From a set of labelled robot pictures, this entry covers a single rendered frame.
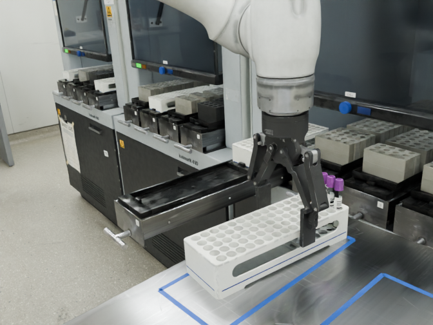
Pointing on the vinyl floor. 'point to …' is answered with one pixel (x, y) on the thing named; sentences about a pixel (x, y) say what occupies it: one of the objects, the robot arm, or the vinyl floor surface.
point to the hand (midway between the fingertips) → (284, 221)
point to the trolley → (294, 290)
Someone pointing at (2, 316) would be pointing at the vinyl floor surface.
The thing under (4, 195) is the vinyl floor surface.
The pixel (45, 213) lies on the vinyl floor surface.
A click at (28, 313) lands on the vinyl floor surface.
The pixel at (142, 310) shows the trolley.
